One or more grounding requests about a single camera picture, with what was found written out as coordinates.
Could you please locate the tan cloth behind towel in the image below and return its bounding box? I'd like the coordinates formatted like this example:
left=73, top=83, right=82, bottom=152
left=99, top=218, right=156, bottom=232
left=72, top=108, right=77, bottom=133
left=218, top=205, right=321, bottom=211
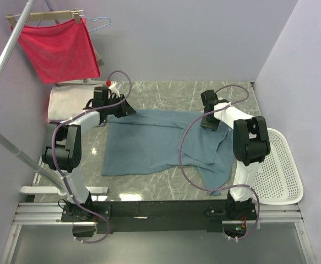
left=94, top=50, right=105, bottom=67

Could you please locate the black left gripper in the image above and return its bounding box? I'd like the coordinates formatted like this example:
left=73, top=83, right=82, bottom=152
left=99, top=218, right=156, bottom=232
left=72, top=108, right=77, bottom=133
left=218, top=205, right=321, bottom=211
left=105, top=94, right=137, bottom=118

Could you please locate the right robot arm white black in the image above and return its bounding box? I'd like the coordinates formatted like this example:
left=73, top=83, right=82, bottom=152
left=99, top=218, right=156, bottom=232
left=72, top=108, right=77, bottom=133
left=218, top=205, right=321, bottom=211
left=200, top=90, right=270, bottom=219

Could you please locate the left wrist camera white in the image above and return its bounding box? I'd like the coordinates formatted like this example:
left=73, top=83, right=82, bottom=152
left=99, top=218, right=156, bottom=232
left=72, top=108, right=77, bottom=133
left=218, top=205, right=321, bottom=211
left=106, top=80, right=122, bottom=93

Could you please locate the aluminium rail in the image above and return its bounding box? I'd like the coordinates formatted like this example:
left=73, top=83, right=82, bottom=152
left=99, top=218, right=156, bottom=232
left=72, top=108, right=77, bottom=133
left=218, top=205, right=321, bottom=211
left=12, top=203, right=303, bottom=226

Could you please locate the folded white t shirt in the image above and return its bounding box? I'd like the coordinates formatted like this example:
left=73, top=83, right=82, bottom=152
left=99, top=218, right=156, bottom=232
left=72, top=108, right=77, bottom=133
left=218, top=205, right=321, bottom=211
left=47, top=85, right=98, bottom=121

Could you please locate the wooden clip hanger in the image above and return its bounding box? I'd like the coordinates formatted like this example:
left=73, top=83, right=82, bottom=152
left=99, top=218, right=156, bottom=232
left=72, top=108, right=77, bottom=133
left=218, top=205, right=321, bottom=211
left=5, top=8, right=86, bottom=24

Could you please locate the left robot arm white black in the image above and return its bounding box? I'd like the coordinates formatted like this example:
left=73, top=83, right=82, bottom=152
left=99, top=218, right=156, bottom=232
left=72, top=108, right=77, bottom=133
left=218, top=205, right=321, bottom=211
left=42, top=85, right=136, bottom=221

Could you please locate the white perforated plastic basket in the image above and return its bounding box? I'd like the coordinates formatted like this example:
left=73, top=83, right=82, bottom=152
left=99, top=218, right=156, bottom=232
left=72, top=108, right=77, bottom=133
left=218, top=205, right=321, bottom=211
left=254, top=128, right=303, bottom=205

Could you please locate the black base beam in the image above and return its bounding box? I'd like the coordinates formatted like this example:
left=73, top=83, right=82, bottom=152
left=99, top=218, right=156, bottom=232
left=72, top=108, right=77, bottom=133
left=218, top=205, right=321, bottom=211
left=61, top=200, right=257, bottom=239

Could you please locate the blue t shirt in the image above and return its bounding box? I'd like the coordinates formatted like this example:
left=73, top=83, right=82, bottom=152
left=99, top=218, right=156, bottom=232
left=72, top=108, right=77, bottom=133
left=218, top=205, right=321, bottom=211
left=102, top=109, right=235, bottom=190

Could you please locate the red towel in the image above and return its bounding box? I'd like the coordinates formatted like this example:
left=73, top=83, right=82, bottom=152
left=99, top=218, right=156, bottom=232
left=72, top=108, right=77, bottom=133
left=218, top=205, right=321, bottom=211
left=18, top=19, right=100, bottom=84

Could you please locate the grey metal clothes rack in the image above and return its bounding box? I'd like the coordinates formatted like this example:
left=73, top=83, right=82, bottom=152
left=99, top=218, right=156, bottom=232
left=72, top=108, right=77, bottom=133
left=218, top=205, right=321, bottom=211
left=0, top=0, right=119, bottom=196

